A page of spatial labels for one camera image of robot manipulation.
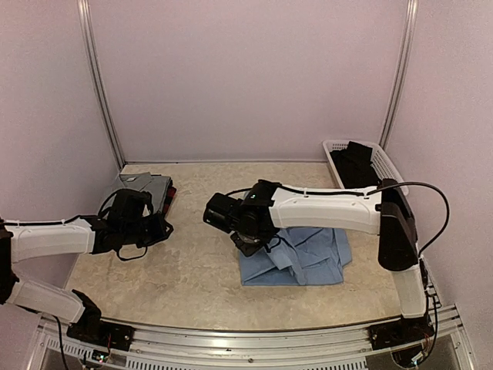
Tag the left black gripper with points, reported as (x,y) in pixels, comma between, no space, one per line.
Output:
(160,233)

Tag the grey button shirt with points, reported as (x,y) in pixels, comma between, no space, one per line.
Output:
(156,185)

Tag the left aluminium frame post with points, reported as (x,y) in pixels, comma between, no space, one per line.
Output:
(89,40)

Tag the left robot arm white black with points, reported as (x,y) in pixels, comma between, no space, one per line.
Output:
(126,217)

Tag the red black plaid shirt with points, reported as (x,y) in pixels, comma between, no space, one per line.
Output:
(168,199)

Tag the aluminium frame post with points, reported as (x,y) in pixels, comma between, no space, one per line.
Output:
(89,40)
(404,55)

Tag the light blue long sleeve shirt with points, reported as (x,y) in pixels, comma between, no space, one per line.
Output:
(299,256)

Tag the white plastic laundry basket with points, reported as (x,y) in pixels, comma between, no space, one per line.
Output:
(380,161)

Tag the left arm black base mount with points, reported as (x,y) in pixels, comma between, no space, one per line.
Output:
(104,334)

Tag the black shirt in basket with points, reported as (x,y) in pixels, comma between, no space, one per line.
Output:
(354,166)

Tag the front aluminium rail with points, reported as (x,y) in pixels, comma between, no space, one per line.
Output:
(345,347)

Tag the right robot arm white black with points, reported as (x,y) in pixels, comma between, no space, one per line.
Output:
(268,207)

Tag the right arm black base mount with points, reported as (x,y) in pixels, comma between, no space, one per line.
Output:
(399,332)

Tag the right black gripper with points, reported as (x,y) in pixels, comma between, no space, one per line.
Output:
(248,250)

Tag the right aluminium frame post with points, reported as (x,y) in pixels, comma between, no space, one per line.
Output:
(404,55)

